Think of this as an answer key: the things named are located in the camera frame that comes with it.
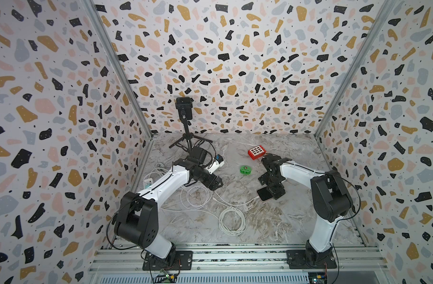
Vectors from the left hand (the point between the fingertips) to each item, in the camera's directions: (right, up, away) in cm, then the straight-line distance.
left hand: (217, 179), depth 86 cm
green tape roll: (+15, +3, +15) cm, 21 cm away
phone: (+24, -8, +6) cm, 26 cm away
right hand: (+25, -6, +10) cm, 27 cm away
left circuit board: (-20, -37, -15) cm, 45 cm away
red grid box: (+23, +13, +24) cm, 35 cm away
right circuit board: (+41, -38, -14) cm, 58 cm away
